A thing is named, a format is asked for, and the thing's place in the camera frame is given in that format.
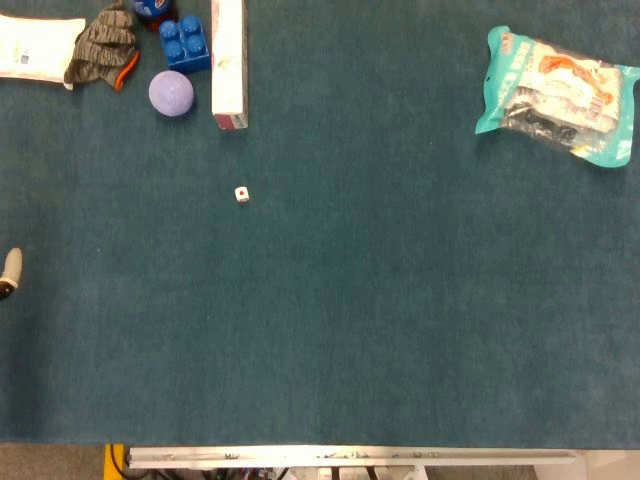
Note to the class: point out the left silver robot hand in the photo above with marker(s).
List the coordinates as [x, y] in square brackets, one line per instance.
[12, 267]

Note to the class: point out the white die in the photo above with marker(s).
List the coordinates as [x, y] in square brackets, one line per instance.
[242, 194]

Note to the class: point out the white plastic pouch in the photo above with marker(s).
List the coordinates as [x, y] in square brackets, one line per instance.
[35, 49]

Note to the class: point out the grey knitted work glove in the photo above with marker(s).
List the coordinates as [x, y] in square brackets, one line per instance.
[102, 50]

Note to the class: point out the purple ball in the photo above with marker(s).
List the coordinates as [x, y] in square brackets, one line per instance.
[171, 93]

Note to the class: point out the blue toy building block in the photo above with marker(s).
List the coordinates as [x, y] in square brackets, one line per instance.
[185, 44]

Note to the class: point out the blue red round object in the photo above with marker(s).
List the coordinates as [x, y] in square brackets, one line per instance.
[152, 12]

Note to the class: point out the long white pink box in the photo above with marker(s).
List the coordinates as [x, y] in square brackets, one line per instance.
[229, 60]

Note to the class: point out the teal snack bag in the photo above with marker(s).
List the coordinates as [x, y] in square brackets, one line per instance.
[560, 95]

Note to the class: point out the yellow frame post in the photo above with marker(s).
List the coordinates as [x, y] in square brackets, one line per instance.
[112, 462]

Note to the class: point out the aluminium frame rail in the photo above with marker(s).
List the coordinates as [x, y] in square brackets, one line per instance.
[350, 457]

